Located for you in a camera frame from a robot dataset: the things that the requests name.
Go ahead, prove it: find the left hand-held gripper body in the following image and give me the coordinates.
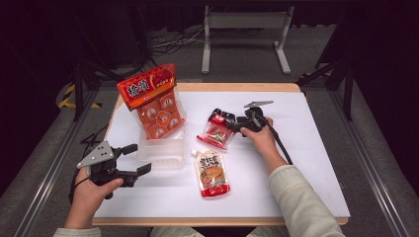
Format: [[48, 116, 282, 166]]
[[76, 140, 139, 200]]

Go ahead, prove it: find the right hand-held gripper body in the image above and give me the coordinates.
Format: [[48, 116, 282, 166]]
[[241, 100, 275, 133]]

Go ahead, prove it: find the small red black snack packet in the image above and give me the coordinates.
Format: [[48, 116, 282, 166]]
[[196, 108, 237, 151]]

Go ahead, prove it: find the translucent plastic container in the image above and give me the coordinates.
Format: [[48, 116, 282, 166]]
[[135, 100, 188, 172]]

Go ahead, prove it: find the large orange snack packet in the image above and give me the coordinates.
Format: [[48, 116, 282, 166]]
[[117, 63, 186, 140]]

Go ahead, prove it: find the person's right hand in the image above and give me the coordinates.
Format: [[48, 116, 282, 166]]
[[239, 118, 282, 160]]

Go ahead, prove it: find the person's left hand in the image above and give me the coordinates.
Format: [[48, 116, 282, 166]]
[[70, 167, 125, 214]]

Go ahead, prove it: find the white table sheet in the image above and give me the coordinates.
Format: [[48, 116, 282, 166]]
[[93, 91, 351, 219]]

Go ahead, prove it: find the red white snack pouch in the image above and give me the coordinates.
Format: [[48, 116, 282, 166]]
[[191, 148, 231, 198]]

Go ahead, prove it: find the yellow black hazard tape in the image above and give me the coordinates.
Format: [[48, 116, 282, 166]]
[[58, 84, 102, 110]]

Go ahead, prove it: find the black tripod stand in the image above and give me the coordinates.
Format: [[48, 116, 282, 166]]
[[70, 6, 130, 122], [295, 60, 356, 122]]

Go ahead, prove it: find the black floor cable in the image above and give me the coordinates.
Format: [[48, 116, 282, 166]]
[[80, 123, 110, 152]]

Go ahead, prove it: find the right hand-held gripper cable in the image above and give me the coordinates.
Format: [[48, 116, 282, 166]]
[[253, 112, 294, 166]]

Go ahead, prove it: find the hand-held gripper cable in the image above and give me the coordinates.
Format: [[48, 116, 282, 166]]
[[67, 176, 92, 205], [253, 112, 294, 166]]

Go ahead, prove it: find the aluminium floor rail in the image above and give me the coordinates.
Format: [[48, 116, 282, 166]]
[[13, 90, 100, 237], [329, 90, 411, 237]]

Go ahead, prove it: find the left hand-held gripper cable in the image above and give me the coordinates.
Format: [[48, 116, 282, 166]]
[[67, 176, 92, 205]]

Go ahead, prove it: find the white metal stand frame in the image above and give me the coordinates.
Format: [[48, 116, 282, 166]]
[[201, 4, 295, 75]]

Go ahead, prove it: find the bundle of floor cables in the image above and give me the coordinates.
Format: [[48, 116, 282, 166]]
[[149, 28, 206, 56]]

